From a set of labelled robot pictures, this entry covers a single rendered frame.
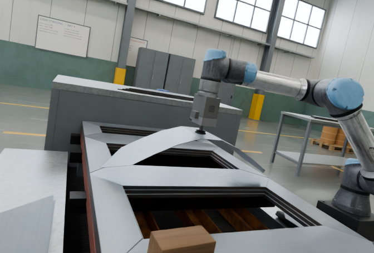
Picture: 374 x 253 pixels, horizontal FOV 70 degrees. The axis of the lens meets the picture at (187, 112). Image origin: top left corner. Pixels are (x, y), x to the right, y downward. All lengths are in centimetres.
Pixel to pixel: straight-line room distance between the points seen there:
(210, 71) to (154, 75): 857
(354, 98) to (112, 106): 126
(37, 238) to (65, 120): 105
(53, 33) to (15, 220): 910
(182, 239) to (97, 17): 947
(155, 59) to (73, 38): 271
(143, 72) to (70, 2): 312
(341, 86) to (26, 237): 105
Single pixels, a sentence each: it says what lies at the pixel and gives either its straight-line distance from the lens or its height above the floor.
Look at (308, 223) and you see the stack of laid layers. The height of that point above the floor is 83.
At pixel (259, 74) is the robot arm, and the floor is 127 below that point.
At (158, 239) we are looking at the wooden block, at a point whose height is 90.
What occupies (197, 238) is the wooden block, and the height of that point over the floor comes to 90.
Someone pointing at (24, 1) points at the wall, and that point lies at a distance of 996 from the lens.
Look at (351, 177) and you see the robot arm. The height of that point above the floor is 92.
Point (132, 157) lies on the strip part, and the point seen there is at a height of 92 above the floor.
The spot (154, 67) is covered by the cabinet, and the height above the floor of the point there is 138.
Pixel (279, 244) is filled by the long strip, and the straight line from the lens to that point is 77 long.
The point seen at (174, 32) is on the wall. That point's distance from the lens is 1038.
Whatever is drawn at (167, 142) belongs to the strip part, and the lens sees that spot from 91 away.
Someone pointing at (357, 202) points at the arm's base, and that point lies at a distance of 142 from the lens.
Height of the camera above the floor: 120
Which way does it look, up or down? 7 degrees down
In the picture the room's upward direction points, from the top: 11 degrees clockwise
